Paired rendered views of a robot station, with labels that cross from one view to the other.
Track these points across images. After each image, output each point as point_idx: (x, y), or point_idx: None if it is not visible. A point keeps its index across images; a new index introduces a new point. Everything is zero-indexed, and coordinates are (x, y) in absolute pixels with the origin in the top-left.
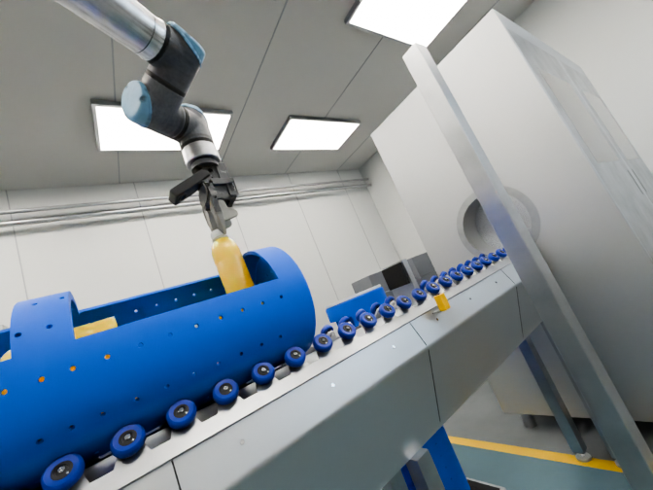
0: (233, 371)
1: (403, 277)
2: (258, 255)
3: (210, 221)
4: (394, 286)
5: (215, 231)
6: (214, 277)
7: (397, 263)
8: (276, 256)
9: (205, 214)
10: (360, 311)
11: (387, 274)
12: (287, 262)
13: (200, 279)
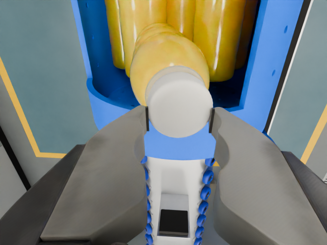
0: None
1: (161, 215)
2: (103, 99)
3: (228, 157)
4: (179, 212)
5: (153, 90)
6: (252, 42)
7: (159, 230)
8: (95, 113)
9: (319, 232)
10: (203, 178)
11: (181, 225)
12: (92, 113)
13: (267, 0)
